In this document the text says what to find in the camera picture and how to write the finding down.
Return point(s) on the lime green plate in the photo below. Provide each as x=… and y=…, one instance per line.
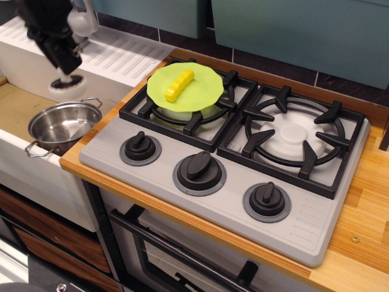
x=203, y=90

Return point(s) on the grey toy faucet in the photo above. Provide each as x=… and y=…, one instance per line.
x=82, y=23

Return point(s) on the black stove knob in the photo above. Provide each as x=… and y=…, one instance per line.
x=200, y=174
x=140, y=150
x=267, y=202

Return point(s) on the white toy sink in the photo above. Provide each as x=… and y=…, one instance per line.
x=113, y=64

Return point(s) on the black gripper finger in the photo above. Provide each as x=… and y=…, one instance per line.
x=51, y=56
x=72, y=59

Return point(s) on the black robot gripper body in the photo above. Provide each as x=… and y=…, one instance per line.
x=47, y=25

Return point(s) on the white right burner disc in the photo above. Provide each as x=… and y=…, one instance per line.
x=292, y=129

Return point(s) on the grey toy stove top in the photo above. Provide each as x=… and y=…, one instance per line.
x=303, y=235

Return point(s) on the toy oven door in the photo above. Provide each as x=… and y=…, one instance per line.
x=177, y=269

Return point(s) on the stainless steel pot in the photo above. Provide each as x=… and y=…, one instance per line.
x=57, y=128

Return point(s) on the black left stove knob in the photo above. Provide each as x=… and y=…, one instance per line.
x=140, y=150

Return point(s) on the black right burner grate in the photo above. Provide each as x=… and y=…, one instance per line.
x=326, y=176

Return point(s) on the black right stove knob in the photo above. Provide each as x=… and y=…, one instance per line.
x=267, y=202

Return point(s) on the black middle stove knob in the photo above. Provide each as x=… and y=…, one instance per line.
x=200, y=174

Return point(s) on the white toy mushroom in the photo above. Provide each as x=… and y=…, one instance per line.
x=68, y=86

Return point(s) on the black burner grate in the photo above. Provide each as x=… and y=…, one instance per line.
x=203, y=129
x=326, y=176

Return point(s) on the wooden drawer fronts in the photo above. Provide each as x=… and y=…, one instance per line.
x=58, y=241

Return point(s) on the black left burner grate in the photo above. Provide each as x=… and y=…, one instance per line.
x=203, y=129

